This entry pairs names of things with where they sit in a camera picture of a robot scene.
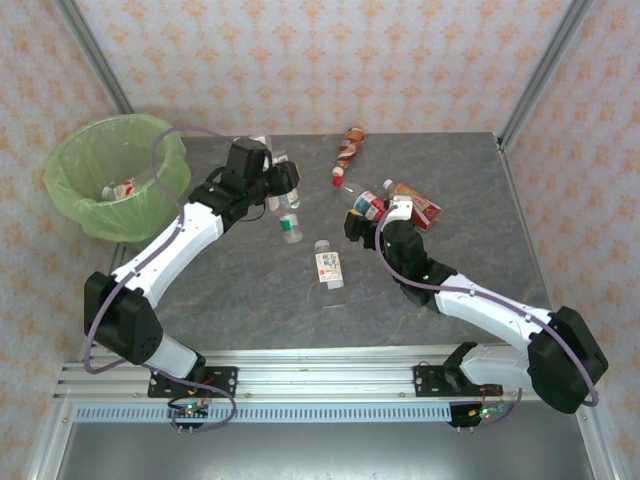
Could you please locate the small circuit board with wires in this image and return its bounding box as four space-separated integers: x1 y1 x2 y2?
167 399 211 435
447 399 514 434

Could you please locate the clear bottle red white label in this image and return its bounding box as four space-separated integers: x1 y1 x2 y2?
101 178 137 202

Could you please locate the red cap clear bottle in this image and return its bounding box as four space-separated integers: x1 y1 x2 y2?
332 176 390 221

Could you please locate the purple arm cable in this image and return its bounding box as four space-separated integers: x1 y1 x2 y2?
374 204 601 434
82 125 239 434

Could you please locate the small bottle white printed label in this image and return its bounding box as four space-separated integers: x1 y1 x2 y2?
313 239 346 290

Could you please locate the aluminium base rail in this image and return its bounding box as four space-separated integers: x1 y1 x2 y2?
52 349 600 403

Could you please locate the grey slotted cable duct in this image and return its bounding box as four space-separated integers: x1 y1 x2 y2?
73 403 521 425

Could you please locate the green bag lined bin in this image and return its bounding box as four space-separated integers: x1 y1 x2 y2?
42 113 194 244

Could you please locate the brown coffee drink bottle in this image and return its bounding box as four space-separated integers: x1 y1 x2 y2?
332 127 366 176

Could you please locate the aluminium frame post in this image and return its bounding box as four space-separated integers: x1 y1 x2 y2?
52 0 135 117
498 0 596 151

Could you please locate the small bottle green band label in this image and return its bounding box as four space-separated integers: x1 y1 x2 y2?
279 213 305 245

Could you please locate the red snack box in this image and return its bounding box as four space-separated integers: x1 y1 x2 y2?
382 178 444 232

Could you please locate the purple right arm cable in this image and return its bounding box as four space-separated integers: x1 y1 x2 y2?
374 204 601 434

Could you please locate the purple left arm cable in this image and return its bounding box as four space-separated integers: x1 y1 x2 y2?
82 125 239 434

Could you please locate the clear bottle pale green label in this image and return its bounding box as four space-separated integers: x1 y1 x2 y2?
267 152 302 211

